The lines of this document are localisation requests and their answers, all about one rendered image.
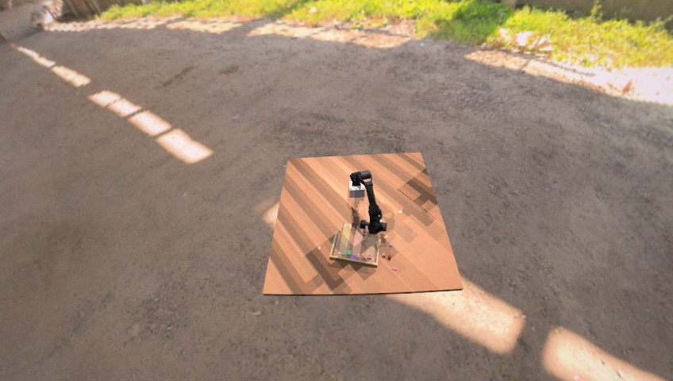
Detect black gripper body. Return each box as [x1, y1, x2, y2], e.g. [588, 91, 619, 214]
[360, 220, 386, 232]

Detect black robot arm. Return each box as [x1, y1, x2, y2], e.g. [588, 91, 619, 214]
[350, 170, 383, 235]

